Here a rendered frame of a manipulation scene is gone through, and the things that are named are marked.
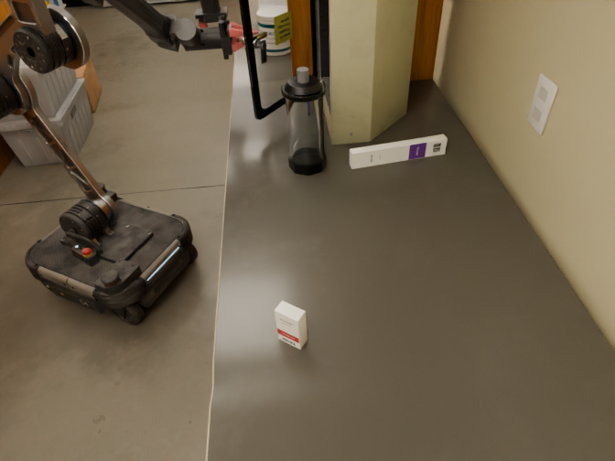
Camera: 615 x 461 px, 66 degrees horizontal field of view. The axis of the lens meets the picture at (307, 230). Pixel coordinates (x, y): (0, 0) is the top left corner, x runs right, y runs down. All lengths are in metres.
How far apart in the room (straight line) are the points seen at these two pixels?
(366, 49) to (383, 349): 0.74
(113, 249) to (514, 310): 1.71
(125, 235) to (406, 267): 1.54
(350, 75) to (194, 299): 1.35
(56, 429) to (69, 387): 0.17
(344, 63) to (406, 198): 0.38
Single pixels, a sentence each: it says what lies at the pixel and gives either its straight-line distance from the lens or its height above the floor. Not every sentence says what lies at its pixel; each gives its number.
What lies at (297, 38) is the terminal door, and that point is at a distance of 1.48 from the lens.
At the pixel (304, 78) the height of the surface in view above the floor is 1.19.
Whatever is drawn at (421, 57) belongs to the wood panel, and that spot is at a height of 1.02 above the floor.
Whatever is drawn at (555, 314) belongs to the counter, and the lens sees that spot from 1.00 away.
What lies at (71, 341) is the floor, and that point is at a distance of 2.32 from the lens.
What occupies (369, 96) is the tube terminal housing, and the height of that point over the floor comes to 1.08.
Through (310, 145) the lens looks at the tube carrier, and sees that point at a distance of 1.21.
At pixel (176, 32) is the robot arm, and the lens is 1.36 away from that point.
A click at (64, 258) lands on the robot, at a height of 0.24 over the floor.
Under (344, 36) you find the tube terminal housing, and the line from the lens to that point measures 1.24.
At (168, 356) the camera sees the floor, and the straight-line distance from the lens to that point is 2.10.
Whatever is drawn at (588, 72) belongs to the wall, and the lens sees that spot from 1.05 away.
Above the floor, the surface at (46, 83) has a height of 0.52.
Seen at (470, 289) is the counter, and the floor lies 0.94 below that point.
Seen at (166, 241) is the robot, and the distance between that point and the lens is 2.21.
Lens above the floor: 1.67
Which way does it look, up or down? 42 degrees down
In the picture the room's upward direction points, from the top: 4 degrees counter-clockwise
